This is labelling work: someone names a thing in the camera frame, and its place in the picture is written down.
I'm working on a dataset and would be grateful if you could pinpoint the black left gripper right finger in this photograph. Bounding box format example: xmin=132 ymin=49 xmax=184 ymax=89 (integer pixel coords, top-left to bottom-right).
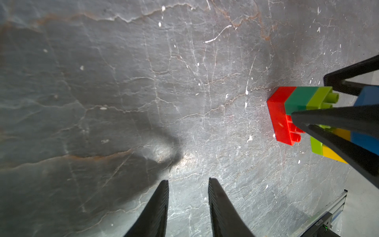
xmin=208 ymin=178 xmax=254 ymax=237

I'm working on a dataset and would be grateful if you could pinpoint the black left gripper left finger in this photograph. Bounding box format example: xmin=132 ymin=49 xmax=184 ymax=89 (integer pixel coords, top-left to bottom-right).
xmin=124 ymin=180 xmax=169 ymax=237

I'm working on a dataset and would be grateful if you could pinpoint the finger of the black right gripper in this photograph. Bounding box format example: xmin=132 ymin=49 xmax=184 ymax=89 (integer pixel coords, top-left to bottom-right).
xmin=291 ymin=104 xmax=379 ymax=189
xmin=323 ymin=55 xmax=379 ymax=96

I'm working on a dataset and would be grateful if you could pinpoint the lime green lego brick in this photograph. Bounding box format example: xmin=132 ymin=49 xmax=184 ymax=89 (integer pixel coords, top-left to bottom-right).
xmin=306 ymin=87 xmax=339 ymax=156

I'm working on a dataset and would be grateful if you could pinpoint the blue lego brick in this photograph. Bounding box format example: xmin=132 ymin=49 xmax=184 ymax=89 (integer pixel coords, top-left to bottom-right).
xmin=350 ymin=86 xmax=379 ymax=155

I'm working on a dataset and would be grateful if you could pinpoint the dark green lego brick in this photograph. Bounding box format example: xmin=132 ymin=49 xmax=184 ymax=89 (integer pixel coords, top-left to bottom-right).
xmin=284 ymin=87 xmax=319 ymax=116

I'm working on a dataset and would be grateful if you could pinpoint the yellow lego brick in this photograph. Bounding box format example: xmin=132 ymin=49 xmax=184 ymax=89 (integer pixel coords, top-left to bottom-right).
xmin=322 ymin=128 xmax=351 ymax=164

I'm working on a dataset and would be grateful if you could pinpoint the red lego brick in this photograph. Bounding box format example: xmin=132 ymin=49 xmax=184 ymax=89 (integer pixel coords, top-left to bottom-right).
xmin=267 ymin=87 xmax=304 ymax=146

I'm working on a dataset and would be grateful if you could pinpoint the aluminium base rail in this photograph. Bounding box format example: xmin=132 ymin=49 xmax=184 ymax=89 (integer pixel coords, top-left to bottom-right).
xmin=291 ymin=190 xmax=348 ymax=237

